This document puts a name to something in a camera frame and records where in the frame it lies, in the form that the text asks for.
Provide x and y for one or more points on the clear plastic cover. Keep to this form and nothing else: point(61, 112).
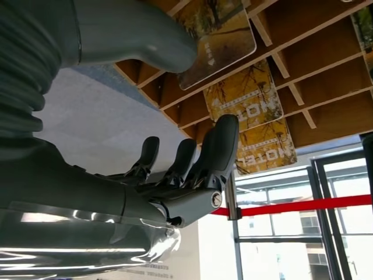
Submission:
point(87, 247)

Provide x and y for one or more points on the black window frame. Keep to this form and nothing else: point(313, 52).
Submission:
point(316, 177)

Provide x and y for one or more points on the black post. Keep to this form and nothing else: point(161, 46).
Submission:
point(368, 170)

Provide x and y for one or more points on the white printed sign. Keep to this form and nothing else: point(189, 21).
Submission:
point(157, 272)

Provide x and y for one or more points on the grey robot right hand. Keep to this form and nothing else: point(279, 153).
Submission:
point(87, 193)

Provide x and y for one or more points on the ribbed grey right arm sleeve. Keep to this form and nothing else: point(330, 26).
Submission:
point(26, 58)

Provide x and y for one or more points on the wooden compartment card rack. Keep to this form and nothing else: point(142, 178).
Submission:
point(320, 58)

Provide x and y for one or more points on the building beyond window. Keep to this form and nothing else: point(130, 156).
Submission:
point(309, 226)

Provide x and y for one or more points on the red barrier belt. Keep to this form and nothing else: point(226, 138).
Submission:
point(306, 205)

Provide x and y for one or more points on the chrome stanchion post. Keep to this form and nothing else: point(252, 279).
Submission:
point(231, 197)

